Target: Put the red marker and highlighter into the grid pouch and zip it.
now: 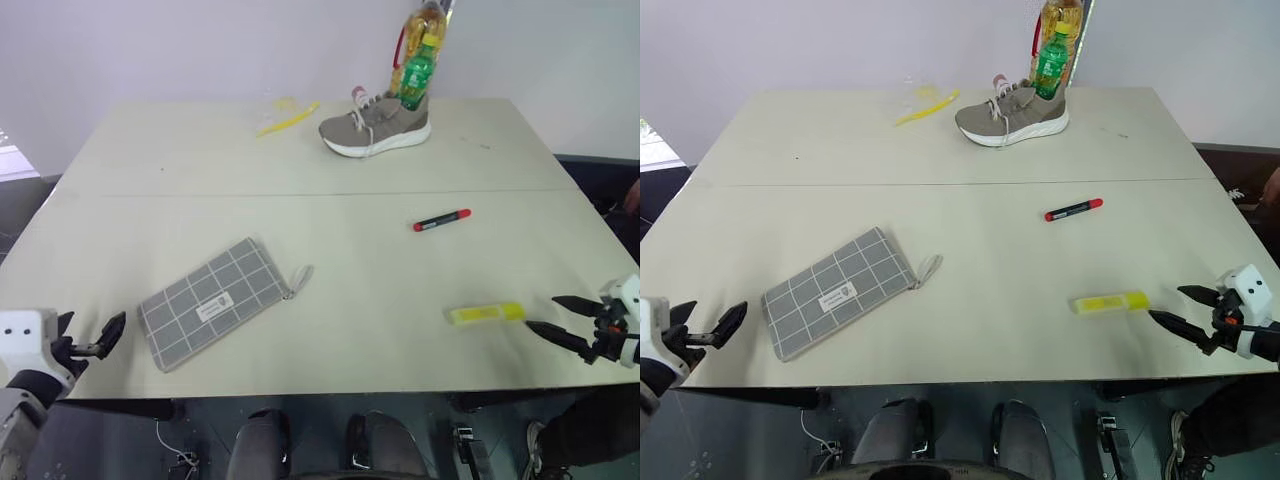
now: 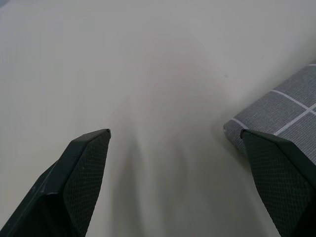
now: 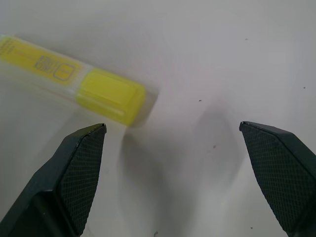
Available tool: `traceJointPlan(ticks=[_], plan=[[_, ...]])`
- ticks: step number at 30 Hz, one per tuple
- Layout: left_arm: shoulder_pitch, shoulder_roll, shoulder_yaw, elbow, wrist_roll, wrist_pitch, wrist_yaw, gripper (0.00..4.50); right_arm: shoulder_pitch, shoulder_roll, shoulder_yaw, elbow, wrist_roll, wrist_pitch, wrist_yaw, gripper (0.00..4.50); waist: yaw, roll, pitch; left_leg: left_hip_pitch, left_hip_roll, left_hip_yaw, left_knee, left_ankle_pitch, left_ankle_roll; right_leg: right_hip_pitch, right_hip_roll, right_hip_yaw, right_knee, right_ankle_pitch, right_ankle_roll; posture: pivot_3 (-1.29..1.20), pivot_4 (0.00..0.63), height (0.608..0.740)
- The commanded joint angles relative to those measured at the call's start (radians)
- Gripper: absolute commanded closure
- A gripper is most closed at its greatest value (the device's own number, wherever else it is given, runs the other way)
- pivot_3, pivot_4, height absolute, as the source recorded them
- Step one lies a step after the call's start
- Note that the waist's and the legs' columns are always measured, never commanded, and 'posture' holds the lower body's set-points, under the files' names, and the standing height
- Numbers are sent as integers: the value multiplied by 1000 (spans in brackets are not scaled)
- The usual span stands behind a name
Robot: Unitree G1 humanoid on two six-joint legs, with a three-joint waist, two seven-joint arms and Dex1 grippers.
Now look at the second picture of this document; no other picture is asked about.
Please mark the grey checked cloth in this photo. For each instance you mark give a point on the grey checked cloth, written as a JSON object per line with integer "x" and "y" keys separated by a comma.
{"x": 279, "y": 113}

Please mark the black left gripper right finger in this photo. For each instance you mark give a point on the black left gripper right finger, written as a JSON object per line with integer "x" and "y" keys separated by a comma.
{"x": 284, "y": 182}

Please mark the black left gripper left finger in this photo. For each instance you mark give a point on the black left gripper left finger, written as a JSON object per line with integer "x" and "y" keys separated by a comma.
{"x": 74, "y": 182}

